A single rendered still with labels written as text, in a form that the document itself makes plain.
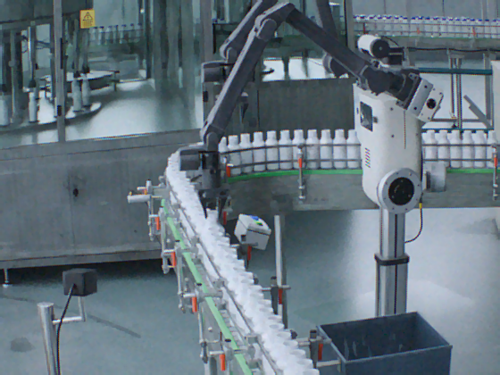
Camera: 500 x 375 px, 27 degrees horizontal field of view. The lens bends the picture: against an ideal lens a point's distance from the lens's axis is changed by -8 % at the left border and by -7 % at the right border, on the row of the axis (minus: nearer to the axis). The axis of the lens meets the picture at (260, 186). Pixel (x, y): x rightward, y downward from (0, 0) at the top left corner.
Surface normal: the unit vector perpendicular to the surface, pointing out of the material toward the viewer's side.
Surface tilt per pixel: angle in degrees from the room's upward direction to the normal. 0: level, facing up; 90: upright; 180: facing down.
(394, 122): 90
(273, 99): 90
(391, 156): 101
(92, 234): 90
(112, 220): 90
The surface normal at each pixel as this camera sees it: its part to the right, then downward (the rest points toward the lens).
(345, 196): -0.11, 0.23
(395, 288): 0.20, 0.22
